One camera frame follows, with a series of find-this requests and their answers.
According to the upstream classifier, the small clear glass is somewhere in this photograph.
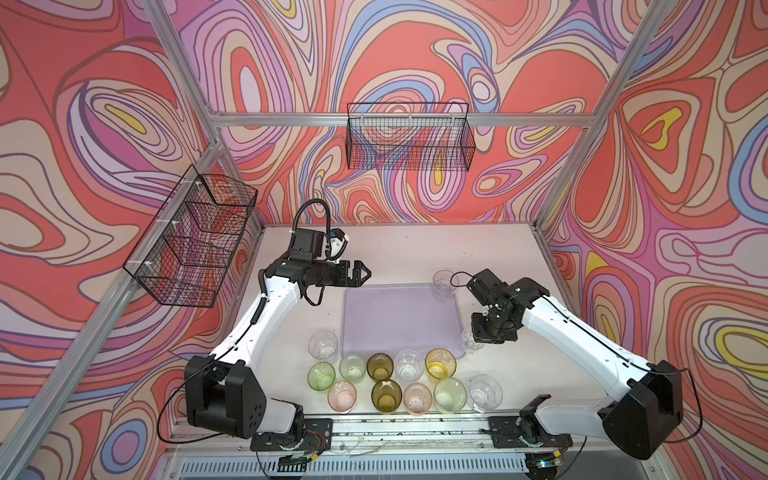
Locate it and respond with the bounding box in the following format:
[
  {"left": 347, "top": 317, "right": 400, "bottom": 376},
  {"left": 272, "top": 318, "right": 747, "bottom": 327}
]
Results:
[{"left": 461, "top": 329, "right": 484, "bottom": 354}]

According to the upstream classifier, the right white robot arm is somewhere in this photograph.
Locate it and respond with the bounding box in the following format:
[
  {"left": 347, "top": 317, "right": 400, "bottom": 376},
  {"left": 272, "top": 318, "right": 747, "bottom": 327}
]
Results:
[{"left": 466, "top": 269, "right": 684, "bottom": 460}]

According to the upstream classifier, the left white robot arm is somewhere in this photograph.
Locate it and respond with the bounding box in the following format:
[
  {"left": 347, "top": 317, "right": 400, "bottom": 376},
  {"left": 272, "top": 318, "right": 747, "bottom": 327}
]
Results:
[{"left": 184, "top": 259, "right": 372, "bottom": 439}]

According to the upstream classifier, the lavender plastic tray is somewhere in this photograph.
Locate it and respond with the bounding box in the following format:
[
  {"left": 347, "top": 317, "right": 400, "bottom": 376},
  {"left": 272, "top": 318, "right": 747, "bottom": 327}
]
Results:
[{"left": 341, "top": 284, "right": 464, "bottom": 358}]

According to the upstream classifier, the light green glass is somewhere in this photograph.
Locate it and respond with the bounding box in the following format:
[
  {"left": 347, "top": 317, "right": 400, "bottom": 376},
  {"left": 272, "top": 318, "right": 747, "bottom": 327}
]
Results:
[{"left": 339, "top": 354, "right": 367, "bottom": 384}]

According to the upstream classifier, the dark olive glass back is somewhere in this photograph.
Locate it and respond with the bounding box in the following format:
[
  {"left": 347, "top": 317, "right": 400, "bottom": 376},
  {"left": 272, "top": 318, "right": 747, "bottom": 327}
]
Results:
[{"left": 366, "top": 353, "right": 394, "bottom": 381}]

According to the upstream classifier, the dark olive glass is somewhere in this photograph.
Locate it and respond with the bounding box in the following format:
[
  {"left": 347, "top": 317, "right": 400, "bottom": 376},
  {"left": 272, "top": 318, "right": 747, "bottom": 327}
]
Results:
[
  {"left": 366, "top": 353, "right": 394, "bottom": 381},
  {"left": 371, "top": 379, "right": 402, "bottom": 414}
]

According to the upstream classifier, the yellow glass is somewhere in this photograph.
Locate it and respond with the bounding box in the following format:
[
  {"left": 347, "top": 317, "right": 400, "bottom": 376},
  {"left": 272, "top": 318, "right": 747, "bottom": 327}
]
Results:
[{"left": 425, "top": 348, "right": 457, "bottom": 381}]

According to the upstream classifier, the green glass far left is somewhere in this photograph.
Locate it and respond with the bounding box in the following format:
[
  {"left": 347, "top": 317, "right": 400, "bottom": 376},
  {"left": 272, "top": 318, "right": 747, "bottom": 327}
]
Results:
[{"left": 307, "top": 361, "right": 336, "bottom": 391}]

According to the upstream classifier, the pale green glass front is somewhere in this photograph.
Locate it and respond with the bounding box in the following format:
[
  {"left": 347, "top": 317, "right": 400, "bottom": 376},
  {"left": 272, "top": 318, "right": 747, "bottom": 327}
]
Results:
[{"left": 433, "top": 377, "right": 467, "bottom": 414}]

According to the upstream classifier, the pink glass left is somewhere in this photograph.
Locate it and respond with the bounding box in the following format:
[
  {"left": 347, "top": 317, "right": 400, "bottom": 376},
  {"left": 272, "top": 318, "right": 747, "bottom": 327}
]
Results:
[{"left": 327, "top": 380, "right": 358, "bottom": 414}]

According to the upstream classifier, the dark olive glass front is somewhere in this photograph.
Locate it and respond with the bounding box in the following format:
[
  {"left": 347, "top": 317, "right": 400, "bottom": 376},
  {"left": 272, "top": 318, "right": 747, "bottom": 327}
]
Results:
[{"left": 371, "top": 379, "right": 402, "bottom": 414}]

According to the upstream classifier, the peach pink glass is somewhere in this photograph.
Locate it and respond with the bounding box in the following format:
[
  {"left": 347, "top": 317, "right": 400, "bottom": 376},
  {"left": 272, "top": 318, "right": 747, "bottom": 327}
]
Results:
[{"left": 403, "top": 382, "right": 432, "bottom": 416}]

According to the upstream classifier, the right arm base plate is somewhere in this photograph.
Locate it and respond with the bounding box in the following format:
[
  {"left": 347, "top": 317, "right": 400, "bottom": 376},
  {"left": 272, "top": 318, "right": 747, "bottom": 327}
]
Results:
[{"left": 483, "top": 415, "right": 573, "bottom": 450}]

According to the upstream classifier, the black wire basket left wall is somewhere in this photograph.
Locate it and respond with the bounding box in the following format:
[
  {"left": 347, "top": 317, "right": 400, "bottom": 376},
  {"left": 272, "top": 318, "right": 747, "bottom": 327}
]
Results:
[{"left": 123, "top": 166, "right": 258, "bottom": 308}]

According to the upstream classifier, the black wire basket wall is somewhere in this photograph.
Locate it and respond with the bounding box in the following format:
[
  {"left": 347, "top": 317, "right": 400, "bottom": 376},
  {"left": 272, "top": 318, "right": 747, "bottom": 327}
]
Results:
[
  {"left": 123, "top": 166, "right": 258, "bottom": 308},
  {"left": 345, "top": 100, "right": 476, "bottom": 172}
]

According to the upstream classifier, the black wire basket back wall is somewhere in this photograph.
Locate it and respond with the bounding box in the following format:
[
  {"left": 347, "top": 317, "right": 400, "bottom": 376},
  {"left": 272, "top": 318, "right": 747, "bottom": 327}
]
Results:
[{"left": 345, "top": 100, "right": 476, "bottom": 172}]

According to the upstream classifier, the aluminium front rail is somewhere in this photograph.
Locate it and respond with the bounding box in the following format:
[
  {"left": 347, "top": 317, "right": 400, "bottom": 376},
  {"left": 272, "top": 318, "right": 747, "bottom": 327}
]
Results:
[{"left": 161, "top": 410, "right": 667, "bottom": 463}]

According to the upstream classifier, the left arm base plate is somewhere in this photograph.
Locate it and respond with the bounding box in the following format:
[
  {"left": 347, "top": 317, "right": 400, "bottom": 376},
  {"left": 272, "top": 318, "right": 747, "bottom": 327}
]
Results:
[{"left": 250, "top": 417, "right": 333, "bottom": 454}]

